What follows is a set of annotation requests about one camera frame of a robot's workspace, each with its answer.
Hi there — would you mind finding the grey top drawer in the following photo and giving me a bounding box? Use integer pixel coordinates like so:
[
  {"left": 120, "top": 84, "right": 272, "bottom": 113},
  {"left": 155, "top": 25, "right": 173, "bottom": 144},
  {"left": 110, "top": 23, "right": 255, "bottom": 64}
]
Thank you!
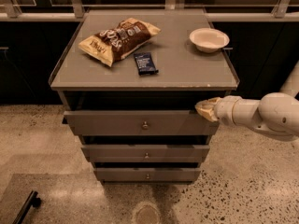
[{"left": 64, "top": 110, "right": 219, "bottom": 136}]

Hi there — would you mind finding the metal window railing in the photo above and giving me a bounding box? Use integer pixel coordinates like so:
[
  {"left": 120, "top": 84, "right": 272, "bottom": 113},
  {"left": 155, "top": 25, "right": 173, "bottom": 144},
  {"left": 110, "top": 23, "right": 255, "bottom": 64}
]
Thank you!
[{"left": 0, "top": 0, "right": 299, "bottom": 21}]

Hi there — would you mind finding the white paper bowl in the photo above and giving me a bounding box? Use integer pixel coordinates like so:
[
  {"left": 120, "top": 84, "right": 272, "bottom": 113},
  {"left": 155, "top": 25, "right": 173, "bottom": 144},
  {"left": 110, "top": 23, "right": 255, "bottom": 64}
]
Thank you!
[{"left": 189, "top": 28, "right": 230, "bottom": 53}]

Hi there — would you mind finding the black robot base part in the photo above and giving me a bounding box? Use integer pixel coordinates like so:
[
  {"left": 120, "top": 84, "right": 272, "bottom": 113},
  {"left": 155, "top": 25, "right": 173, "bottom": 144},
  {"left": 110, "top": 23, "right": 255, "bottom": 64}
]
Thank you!
[{"left": 12, "top": 190, "right": 41, "bottom": 224}]

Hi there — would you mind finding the grey middle drawer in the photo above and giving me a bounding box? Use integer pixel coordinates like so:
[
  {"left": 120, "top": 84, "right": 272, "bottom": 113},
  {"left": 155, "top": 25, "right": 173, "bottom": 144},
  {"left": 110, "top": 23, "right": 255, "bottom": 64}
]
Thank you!
[{"left": 81, "top": 145, "right": 209, "bottom": 162}]

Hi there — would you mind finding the dark blue snack bar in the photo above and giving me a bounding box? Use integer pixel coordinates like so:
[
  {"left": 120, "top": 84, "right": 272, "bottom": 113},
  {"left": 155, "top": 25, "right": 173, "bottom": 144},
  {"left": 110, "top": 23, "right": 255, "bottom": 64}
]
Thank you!
[{"left": 134, "top": 52, "right": 159, "bottom": 76}]

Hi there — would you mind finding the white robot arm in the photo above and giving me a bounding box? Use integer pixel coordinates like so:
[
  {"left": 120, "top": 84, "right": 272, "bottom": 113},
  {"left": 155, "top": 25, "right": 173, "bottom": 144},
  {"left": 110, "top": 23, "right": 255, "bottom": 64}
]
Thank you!
[{"left": 195, "top": 63, "right": 299, "bottom": 142}]

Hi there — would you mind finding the grey drawer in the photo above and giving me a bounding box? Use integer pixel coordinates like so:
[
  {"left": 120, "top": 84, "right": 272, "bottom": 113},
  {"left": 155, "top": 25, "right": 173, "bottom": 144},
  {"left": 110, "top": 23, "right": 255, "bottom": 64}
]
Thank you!
[
  {"left": 94, "top": 168, "right": 200, "bottom": 182},
  {"left": 81, "top": 145, "right": 209, "bottom": 162},
  {"left": 64, "top": 110, "right": 219, "bottom": 136}
]

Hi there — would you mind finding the grey drawer cabinet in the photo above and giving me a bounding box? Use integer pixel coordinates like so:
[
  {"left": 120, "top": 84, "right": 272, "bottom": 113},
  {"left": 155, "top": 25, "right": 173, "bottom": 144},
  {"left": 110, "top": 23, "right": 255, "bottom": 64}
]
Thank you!
[{"left": 50, "top": 9, "right": 239, "bottom": 171}]

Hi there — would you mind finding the grey bottom drawer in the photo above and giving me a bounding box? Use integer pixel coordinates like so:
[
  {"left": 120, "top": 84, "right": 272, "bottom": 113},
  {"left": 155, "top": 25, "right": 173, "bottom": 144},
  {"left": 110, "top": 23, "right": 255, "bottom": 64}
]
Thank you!
[{"left": 94, "top": 168, "right": 200, "bottom": 182}]

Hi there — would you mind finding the brown chip bag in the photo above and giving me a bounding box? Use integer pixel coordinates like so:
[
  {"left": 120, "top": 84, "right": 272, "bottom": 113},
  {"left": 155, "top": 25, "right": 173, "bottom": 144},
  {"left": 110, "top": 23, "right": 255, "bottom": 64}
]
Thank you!
[{"left": 78, "top": 18, "right": 161, "bottom": 67}]

